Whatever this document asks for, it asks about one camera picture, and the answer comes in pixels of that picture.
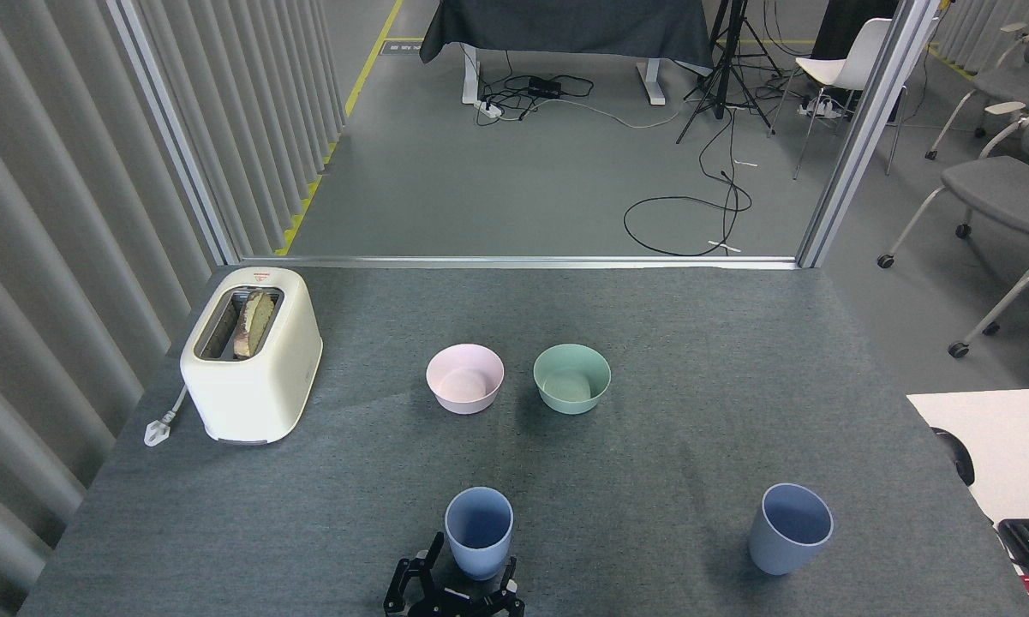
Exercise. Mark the silver frame crossbar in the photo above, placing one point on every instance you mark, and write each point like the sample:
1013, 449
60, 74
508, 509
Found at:
514, 261

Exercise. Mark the toasted bread slice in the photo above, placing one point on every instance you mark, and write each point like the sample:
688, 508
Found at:
254, 326

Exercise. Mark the blue cup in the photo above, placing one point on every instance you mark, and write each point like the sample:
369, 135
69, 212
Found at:
478, 561
775, 553

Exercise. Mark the pink bowl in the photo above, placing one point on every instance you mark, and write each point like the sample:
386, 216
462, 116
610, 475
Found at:
465, 398

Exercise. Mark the white desk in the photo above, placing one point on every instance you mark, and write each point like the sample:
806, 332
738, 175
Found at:
1011, 437

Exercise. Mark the black tripod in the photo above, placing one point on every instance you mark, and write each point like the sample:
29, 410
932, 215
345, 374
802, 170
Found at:
721, 86

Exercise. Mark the black power adapter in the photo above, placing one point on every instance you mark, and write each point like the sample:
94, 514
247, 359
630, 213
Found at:
545, 86

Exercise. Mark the white plastic chair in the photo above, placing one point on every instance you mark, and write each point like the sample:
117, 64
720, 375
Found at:
833, 70

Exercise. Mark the green bowl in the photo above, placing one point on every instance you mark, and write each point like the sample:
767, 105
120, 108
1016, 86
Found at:
571, 401

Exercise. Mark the black round object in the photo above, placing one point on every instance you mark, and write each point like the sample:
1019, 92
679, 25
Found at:
960, 458

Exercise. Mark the dark grey table cloth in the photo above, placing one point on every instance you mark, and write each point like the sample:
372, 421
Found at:
565, 26

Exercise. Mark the silver frame post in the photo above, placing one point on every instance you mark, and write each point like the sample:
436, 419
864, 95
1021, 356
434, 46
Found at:
176, 128
865, 128

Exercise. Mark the white table leg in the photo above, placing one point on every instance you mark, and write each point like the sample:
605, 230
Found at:
470, 81
651, 86

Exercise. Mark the cream white toaster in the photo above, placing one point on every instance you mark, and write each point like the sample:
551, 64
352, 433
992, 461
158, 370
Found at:
257, 390

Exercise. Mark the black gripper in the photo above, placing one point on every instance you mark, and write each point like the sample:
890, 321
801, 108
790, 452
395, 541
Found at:
467, 608

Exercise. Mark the white power strip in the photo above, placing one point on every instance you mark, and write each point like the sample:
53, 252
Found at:
489, 108
816, 107

